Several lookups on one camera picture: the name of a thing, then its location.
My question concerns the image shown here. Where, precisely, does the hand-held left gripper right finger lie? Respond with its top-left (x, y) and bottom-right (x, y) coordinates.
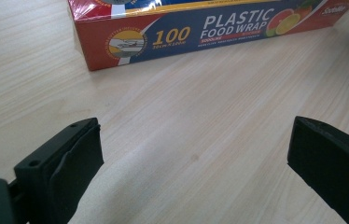
top-left (286, 116), bottom-right (349, 224)

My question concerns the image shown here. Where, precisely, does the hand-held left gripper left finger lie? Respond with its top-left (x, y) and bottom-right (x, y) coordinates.
top-left (13, 117), bottom-right (105, 224)

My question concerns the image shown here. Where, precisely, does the red and blue wrap box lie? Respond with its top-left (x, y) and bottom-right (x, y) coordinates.
top-left (67, 0), bottom-right (349, 72)

